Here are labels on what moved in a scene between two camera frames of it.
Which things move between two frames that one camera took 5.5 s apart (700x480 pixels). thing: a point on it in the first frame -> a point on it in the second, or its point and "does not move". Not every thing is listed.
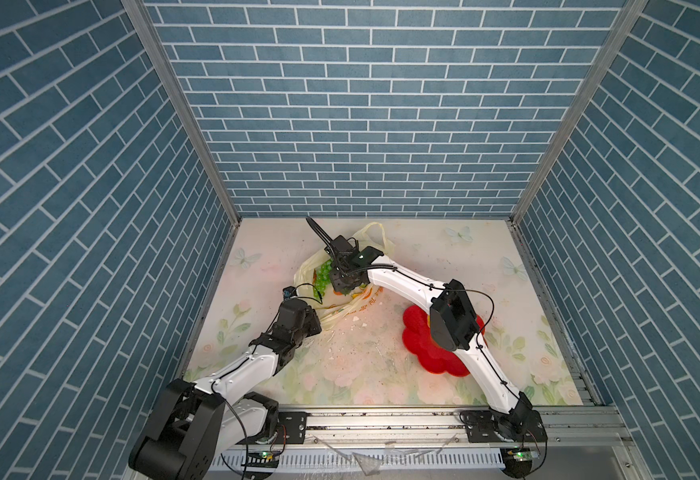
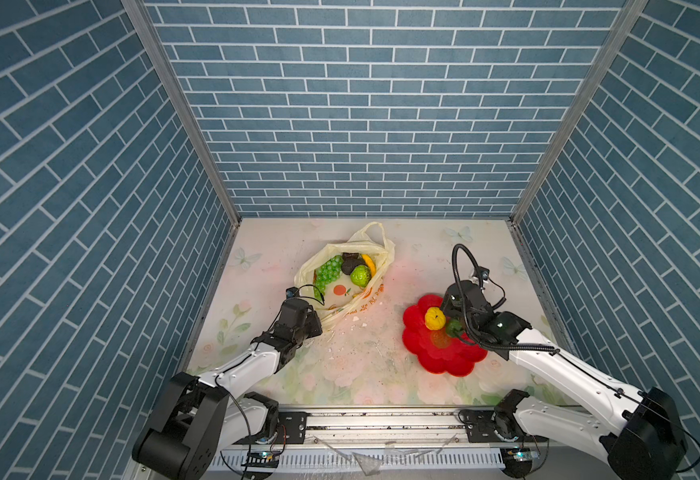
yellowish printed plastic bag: x=337 y=306 does not move
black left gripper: x=311 y=317 does not move
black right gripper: x=336 y=284 -> x=447 y=302
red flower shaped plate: x=417 y=339 does not move
